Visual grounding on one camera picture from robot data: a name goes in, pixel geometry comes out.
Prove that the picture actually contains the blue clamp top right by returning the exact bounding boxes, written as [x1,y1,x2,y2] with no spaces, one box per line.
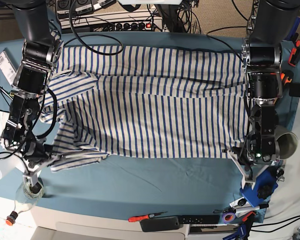
[290,16,300,42]

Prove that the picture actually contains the black square block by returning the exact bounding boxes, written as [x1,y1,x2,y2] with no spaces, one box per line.
[289,83,300,98]

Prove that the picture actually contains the blue table cloth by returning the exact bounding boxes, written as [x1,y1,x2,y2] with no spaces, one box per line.
[0,31,300,223]

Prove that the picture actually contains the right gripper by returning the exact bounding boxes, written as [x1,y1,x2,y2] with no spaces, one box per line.
[13,139,65,193]

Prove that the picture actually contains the black remote control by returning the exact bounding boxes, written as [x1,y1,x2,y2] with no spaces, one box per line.
[178,215,220,225]

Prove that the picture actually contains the black marker pen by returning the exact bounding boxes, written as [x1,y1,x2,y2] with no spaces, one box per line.
[234,203,269,214]

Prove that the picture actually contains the orange black utility knife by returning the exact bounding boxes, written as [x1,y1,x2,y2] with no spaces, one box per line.
[280,70,294,87]

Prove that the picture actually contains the blue box with black knob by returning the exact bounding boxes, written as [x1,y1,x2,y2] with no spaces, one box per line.
[240,168,278,207]

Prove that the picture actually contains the red handled screwdriver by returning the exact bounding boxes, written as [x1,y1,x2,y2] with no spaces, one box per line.
[128,211,166,223]

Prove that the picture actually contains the black looping cable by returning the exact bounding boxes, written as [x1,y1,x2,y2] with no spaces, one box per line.
[68,0,125,55]

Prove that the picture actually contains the blue white striped T-shirt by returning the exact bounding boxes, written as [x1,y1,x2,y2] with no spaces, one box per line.
[40,44,248,172]

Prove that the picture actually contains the blue black spring clamp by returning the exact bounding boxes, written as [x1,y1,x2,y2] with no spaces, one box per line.
[222,211,256,240]

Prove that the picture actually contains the black zip ties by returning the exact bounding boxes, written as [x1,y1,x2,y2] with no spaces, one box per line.
[0,85,13,106]

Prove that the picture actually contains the white packaged device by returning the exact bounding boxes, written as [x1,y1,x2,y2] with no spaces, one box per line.
[0,50,17,86]

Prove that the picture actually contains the beige ceramic mug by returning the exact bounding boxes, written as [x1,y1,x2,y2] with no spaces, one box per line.
[274,125,298,160]

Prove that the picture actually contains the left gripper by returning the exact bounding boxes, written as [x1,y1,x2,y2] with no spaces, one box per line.
[225,147,284,190]

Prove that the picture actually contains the black smartphone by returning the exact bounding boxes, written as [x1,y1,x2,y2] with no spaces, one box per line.
[140,216,180,233]

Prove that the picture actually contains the black power strip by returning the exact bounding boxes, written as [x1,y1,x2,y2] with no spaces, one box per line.
[101,22,154,32]

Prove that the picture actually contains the purple tape roll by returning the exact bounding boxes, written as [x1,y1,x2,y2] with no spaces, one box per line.
[222,212,236,224]

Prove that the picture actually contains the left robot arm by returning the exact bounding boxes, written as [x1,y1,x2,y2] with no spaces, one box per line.
[229,0,300,189]

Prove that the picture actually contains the orange black clamp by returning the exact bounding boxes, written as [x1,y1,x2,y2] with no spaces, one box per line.
[288,40,300,67]

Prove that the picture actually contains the clear glass bottle orange cap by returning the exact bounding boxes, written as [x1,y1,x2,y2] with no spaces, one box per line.
[5,181,44,226]

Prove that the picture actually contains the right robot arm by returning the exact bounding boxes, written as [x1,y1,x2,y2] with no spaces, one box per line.
[0,0,63,165]

